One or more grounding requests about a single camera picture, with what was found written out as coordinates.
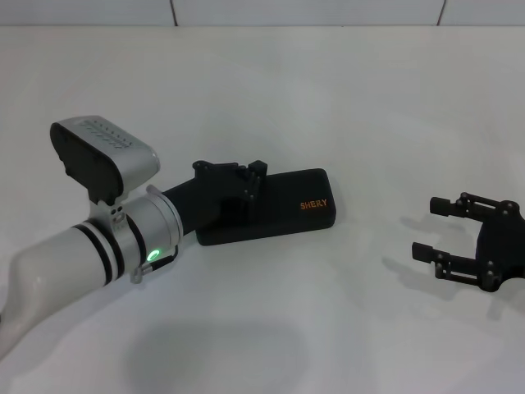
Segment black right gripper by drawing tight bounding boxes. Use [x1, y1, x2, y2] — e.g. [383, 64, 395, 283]
[410, 191, 525, 293]

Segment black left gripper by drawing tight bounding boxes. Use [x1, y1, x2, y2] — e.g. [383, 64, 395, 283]
[162, 159, 268, 236]

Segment black glasses case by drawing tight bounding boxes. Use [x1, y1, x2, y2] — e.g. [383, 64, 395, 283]
[193, 167, 339, 247]

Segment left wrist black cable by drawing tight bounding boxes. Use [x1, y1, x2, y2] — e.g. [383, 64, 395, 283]
[130, 245, 180, 286]

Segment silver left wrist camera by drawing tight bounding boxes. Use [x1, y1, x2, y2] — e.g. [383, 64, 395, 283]
[49, 114, 162, 205]

